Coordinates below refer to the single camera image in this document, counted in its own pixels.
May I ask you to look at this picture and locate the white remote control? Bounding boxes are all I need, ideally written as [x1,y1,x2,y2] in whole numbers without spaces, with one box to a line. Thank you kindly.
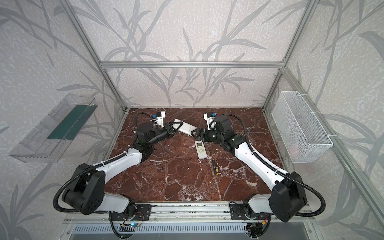
[195,141,207,160]
[174,119,197,136]

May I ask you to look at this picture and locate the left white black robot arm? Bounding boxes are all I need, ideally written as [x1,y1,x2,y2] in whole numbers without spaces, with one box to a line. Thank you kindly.
[53,121,184,216]

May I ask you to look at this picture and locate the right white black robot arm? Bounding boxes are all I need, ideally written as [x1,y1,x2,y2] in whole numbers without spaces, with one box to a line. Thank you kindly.
[191,114,326,223]

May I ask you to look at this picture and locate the black yellow screwdriver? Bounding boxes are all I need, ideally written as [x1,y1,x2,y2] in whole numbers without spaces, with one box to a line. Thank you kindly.
[212,160,220,175]

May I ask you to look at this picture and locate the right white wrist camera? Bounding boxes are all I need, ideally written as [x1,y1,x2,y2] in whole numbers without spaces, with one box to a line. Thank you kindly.
[204,112,217,130]

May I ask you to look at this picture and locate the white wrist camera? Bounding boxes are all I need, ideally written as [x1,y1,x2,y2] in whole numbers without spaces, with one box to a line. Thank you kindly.
[152,111,166,128]
[204,112,217,130]

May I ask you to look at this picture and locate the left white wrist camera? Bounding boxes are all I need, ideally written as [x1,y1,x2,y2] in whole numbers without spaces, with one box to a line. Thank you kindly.
[152,111,166,128]

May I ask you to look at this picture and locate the aluminium frame crossbar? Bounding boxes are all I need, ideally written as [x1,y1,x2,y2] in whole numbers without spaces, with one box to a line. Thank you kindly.
[100,61,283,69]

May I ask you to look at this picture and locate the white wire mesh basket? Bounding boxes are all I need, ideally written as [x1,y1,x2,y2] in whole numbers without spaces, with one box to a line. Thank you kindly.
[272,91,333,164]

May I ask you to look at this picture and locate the aluminium mounting rail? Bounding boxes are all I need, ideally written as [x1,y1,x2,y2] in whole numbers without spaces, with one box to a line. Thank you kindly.
[63,201,316,226]

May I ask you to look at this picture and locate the clear plastic wall bin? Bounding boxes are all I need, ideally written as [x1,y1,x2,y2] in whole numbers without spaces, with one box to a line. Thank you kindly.
[10,94,98,163]

